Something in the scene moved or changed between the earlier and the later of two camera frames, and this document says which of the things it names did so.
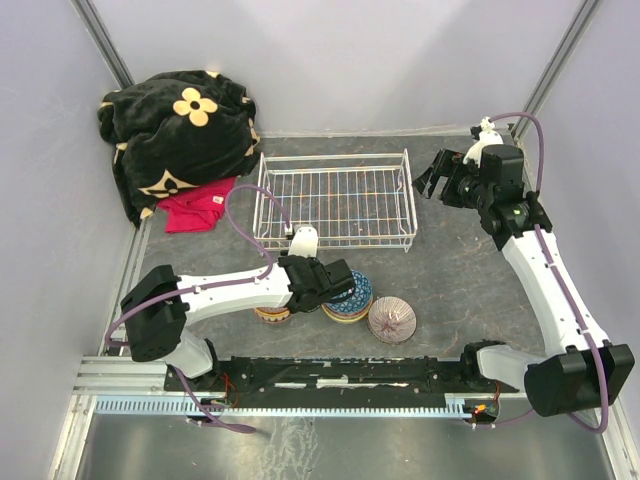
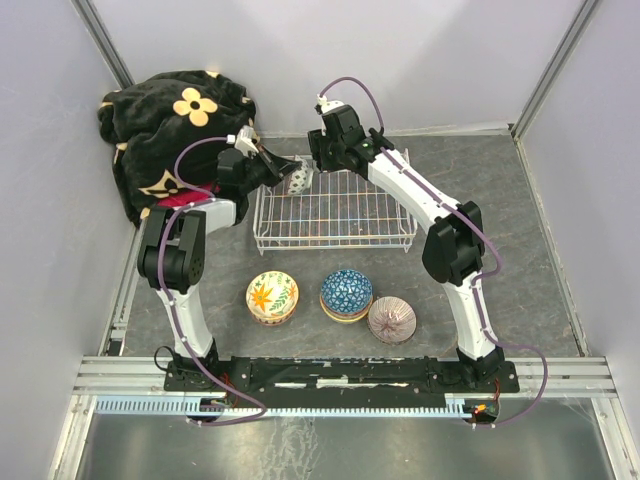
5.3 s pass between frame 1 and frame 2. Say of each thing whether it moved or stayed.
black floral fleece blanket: stayed
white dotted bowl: moved
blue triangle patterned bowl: stayed
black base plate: stayed
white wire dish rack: stayed
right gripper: moved
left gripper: moved
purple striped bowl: stayed
